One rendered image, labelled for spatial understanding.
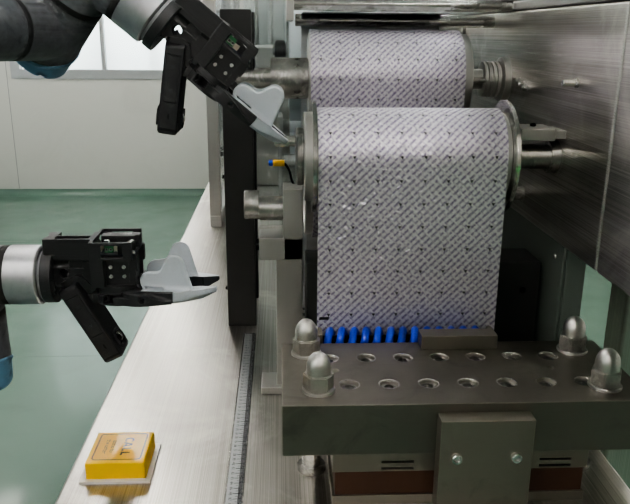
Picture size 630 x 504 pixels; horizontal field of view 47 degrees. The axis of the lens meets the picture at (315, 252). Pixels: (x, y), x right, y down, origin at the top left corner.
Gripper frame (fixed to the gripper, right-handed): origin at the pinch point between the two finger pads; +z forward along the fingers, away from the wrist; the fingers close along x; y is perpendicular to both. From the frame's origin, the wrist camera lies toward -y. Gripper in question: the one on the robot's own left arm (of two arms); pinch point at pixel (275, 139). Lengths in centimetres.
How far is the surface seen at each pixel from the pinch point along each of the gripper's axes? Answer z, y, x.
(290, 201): 7.0, -5.3, 1.4
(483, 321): 35.8, -0.4, -5.8
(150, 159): -29, -145, 551
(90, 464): 5.9, -40.8, -19.0
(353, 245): 15.6, -3.4, -5.9
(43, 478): 21, -147, 116
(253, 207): 3.7, -9.2, 1.9
